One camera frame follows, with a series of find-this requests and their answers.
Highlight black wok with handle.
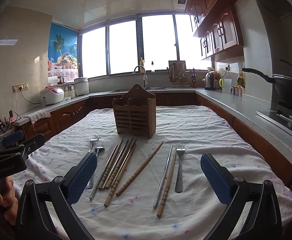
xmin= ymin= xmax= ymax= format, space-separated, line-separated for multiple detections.
xmin=242 ymin=59 xmax=292 ymax=106

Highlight green yellow drink bottle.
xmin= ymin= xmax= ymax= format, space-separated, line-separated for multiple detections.
xmin=237 ymin=73 xmax=245 ymax=87

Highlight yellow soap bottle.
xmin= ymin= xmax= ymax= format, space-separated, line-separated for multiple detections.
xmin=139 ymin=57 xmax=145 ymax=74

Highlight kitchen faucet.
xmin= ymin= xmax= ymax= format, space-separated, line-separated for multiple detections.
xmin=133 ymin=65 xmax=148 ymax=89

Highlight wooden chopstick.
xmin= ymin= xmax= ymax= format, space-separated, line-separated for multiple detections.
xmin=157 ymin=150 xmax=177 ymax=218

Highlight knife and utensil rack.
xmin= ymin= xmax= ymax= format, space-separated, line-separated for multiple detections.
xmin=167 ymin=60 xmax=196 ymax=88

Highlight white cup green lid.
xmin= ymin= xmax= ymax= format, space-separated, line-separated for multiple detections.
xmin=219 ymin=78 xmax=232 ymax=94

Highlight white floral tablecloth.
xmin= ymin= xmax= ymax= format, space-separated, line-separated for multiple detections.
xmin=13 ymin=106 xmax=292 ymax=239

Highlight steel sink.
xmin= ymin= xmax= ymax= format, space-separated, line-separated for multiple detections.
xmin=108 ymin=87 xmax=168 ymax=94

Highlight spice jar set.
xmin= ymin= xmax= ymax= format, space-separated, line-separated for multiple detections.
xmin=231 ymin=86 xmax=244 ymax=97

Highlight steel chopstick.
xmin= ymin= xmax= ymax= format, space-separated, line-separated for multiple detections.
xmin=89 ymin=154 xmax=112 ymax=201
xmin=153 ymin=145 xmax=173 ymax=209

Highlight white tall cooker pot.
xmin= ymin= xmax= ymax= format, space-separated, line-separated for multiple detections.
xmin=74 ymin=77 xmax=89 ymax=96

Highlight tropical fruit poster blind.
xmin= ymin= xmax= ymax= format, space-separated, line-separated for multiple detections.
xmin=47 ymin=23 xmax=80 ymax=82

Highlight wooden chopstick angled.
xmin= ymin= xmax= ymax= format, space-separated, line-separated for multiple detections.
xmin=115 ymin=141 xmax=163 ymax=197

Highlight wooden utensil holder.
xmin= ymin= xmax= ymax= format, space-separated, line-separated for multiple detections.
xmin=112 ymin=84 xmax=156 ymax=139

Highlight white pink rice cooker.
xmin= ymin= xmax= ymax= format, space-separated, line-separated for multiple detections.
xmin=40 ymin=87 xmax=64 ymax=105

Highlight wooden chopstick one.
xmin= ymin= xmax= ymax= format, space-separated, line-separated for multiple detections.
xmin=98 ymin=139 xmax=124 ymax=190

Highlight wall power socket left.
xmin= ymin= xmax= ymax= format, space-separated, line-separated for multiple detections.
xmin=12 ymin=82 xmax=29 ymax=93

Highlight lace cloth on counter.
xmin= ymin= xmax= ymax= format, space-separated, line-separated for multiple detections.
xmin=24 ymin=109 xmax=51 ymax=125

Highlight steel spoon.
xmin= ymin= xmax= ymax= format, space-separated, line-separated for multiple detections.
xmin=87 ymin=146 xmax=105 ymax=189

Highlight small white appliance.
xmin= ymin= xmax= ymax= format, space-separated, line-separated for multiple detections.
xmin=63 ymin=85 xmax=76 ymax=99

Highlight wooden chopstick two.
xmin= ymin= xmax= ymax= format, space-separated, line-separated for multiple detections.
xmin=101 ymin=140 xmax=129 ymax=190

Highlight gas stove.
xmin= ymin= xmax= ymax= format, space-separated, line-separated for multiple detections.
xmin=256 ymin=102 xmax=292 ymax=136

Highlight upper wooden cabinets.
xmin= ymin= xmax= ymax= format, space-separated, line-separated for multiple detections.
xmin=185 ymin=0 xmax=244 ymax=62

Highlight steel electric kettle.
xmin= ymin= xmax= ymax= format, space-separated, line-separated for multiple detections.
xmin=205 ymin=72 xmax=215 ymax=90

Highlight dark chopstick four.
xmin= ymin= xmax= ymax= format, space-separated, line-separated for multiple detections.
xmin=105 ymin=138 xmax=137 ymax=189

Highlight person's left hand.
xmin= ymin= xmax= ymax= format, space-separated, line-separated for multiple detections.
xmin=0 ymin=176 xmax=18 ymax=225

